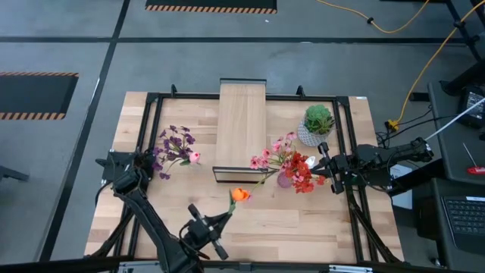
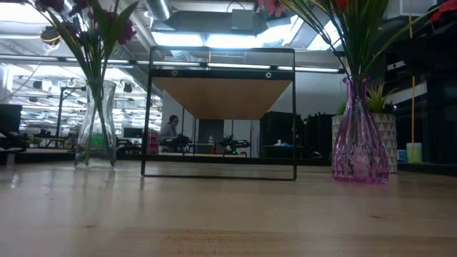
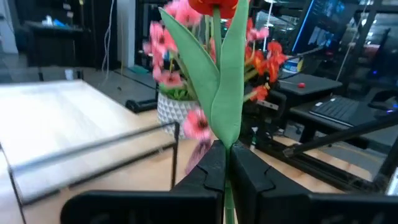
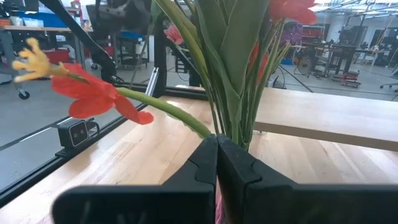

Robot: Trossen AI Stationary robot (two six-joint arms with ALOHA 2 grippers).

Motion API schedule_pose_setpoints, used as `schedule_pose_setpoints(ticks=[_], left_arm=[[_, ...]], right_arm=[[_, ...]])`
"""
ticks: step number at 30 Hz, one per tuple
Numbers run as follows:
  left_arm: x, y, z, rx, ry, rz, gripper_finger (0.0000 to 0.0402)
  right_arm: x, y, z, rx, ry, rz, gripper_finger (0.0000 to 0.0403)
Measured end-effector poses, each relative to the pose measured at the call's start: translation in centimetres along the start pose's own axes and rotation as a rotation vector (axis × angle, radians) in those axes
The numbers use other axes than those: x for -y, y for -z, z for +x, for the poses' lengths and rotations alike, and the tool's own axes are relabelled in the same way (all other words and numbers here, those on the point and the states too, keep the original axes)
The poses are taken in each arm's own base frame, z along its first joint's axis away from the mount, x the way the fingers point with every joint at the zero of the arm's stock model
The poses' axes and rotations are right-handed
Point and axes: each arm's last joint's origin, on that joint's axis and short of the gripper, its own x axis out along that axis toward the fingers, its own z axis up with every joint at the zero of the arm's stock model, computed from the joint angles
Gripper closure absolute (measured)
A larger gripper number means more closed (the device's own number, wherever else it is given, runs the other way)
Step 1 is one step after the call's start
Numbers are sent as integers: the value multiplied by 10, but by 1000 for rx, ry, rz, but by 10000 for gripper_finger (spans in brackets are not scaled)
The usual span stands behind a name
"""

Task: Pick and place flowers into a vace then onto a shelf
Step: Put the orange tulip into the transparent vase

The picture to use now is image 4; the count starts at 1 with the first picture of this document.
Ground wooden workbench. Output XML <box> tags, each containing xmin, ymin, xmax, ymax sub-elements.
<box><xmin>0</xmin><ymin>24</ymin><xmax>88</xmax><ymax>68</ymax></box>

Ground red tool cart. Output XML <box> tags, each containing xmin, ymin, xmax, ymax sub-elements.
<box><xmin>340</xmin><ymin>70</ymin><xmax>362</xmax><ymax>89</ymax></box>

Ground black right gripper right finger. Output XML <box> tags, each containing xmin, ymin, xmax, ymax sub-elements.
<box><xmin>216</xmin><ymin>134</ymin><xmax>398</xmax><ymax>224</ymax></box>

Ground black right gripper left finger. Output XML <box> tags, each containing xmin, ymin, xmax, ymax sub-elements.
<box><xmin>51</xmin><ymin>134</ymin><xmax>218</xmax><ymax>224</ymax></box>

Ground blue bins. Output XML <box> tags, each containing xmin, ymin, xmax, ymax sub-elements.
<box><xmin>18</xmin><ymin>11</ymin><xmax>68</xmax><ymax>29</ymax></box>

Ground purple artificial flower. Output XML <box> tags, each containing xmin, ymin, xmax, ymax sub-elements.
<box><xmin>280</xmin><ymin>21</ymin><xmax>305</xmax><ymax>47</ymax></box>

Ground black work table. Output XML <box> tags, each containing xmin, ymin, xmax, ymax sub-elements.
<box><xmin>298</xmin><ymin>42</ymin><xmax>398</xmax><ymax>75</ymax></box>

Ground black table-level camera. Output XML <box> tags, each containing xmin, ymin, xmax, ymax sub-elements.
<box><xmin>57</xmin><ymin>117</ymin><xmax>101</xmax><ymax>149</ymax></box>

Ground black floor fan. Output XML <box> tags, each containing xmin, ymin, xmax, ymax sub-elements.
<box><xmin>294</xmin><ymin>55</ymin><xmax>315</xmax><ymax>76</ymax></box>

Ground silver aluminium bar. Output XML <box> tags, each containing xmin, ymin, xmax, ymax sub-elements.
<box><xmin>145</xmin><ymin>67</ymin><xmax>160</xmax><ymax>96</ymax></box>

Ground pink artificial lily stem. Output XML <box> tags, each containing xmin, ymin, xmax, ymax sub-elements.
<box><xmin>164</xmin><ymin>24</ymin><xmax>193</xmax><ymax>63</ymax></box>

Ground black metal table frame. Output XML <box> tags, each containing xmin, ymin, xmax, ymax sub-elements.
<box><xmin>0</xmin><ymin>0</ymin><xmax>209</xmax><ymax>208</ymax></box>

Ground red bin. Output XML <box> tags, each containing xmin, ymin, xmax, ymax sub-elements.
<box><xmin>44</xmin><ymin>49</ymin><xmax>72</xmax><ymax>65</ymax></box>

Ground red artificial flower stem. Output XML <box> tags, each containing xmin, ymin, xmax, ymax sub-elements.
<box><xmin>11</xmin><ymin>0</ymin><xmax>318</xmax><ymax>147</ymax></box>

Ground purple glass vase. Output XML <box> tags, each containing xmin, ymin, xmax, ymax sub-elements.
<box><xmin>215</xmin><ymin>182</ymin><xmax>227</xmax><ymax>224</ymax></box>

